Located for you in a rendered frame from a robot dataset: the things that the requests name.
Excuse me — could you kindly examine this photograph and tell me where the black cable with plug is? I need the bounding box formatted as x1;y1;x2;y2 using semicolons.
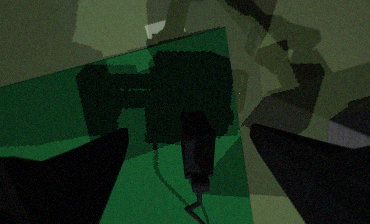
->
181;111;216;224

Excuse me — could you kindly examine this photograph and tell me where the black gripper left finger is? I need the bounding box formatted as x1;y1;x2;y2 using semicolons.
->
0;128;129;224

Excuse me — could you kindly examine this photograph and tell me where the green circuit board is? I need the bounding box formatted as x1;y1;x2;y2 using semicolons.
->
0;27;254;224

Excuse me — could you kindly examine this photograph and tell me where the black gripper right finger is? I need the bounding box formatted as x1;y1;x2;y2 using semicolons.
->
250;124;370;224

